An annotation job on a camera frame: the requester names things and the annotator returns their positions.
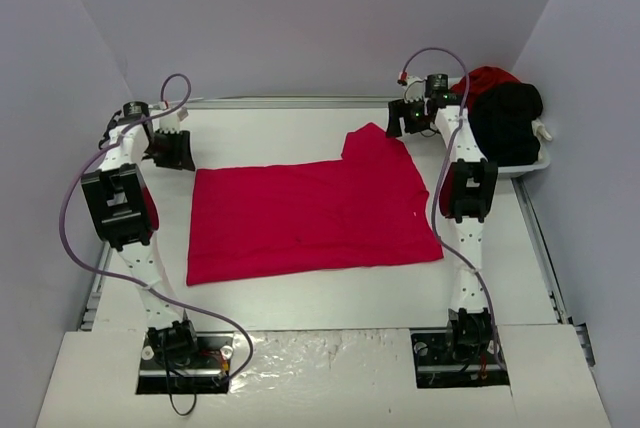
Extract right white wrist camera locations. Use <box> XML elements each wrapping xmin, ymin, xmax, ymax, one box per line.
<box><xmin>399</xmin><ymin>75</ymin><xmax>426</xmax><ymax>103</ymax></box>

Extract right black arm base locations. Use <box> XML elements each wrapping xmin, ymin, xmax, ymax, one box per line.
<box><xmin>410</xmin><ymin>329</ymin><xmax>510</xmax><ymax>389</ymax></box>

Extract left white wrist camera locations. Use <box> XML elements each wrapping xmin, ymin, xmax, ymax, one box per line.
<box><xmin>157</xmin><ymin>108</ymin><xmax>188</xmax><ymax>135</ymax></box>

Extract white plastic laundry basket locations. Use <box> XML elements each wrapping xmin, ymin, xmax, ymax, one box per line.
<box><xmin>498</xmin><ymin>145</ymin><xmax>551</xmax><ymax>179</ymax></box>

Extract thin black cable loop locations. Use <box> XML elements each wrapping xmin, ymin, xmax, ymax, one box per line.
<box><xmin>167</xmin><ymin>377</ymin><xmax>199</xmax><ymax>419</ymax></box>

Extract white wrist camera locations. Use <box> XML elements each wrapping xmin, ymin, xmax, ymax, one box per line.
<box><xmin>157</xmin><ymin>108</ymin><xmax>188</xmax><ymax>135</ymax></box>
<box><xmin>399</xmin><ymin>75</ymin><xmax>426</xmax><ymax>103</ymax></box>

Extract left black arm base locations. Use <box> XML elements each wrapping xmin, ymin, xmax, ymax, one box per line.
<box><xmin>136</xmin><ymin>332</ymin><xmax>234</xmax><ymax>396</ymax></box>

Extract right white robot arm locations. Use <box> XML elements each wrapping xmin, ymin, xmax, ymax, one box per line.
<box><xmin>386</xmin><ymin>72</ymin><xmax>498</xmax><ymax>361</ymax></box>

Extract white garment piece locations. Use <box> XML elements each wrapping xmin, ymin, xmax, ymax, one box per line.
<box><xmin>531</xmin><ymin>119</ymin><xmax>553</xmax><ymax>142</ymax></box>

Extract black t shirt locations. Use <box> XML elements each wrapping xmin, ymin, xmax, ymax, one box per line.
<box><xmin>469</xmin><ymin>82</ymin><xmax>543</xmax><ymax>167</ymax></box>

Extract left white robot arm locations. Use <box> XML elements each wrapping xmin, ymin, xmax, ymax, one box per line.
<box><xmin>81</xmin><ymin>101</ymin><xmax>202</xmax><ymax>366</ymax></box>

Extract dark red t shirt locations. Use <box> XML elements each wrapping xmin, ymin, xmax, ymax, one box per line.
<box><xmin>451</xmin><ymin>66</ymin><xmax>520</xmax><ymax>110</ymax></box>

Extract bright red t shirt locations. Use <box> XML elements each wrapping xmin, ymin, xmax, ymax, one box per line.
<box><xmin>186</xmin><ymin>123</ymin><xmax>444</xmax><ymax>286</ymax></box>

